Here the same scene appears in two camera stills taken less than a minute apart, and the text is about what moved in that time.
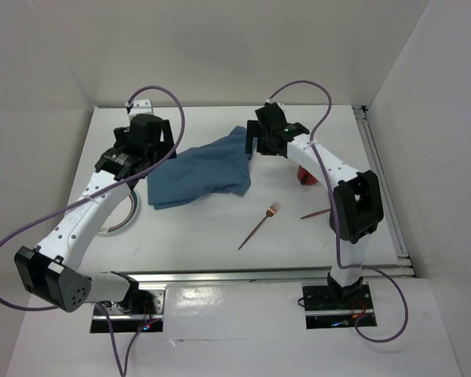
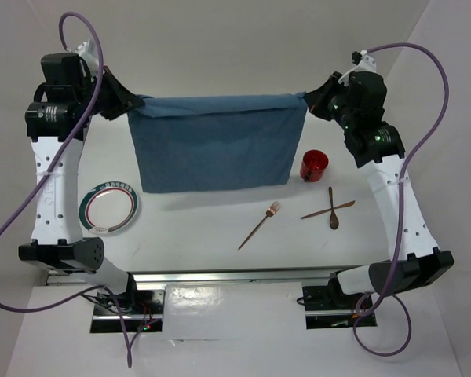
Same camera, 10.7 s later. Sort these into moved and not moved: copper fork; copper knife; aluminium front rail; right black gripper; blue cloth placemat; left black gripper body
Moved: right black gripper; blue cloth placemat; left black gripper body
Not moved: copper knife; aluminium front rail; copper fork
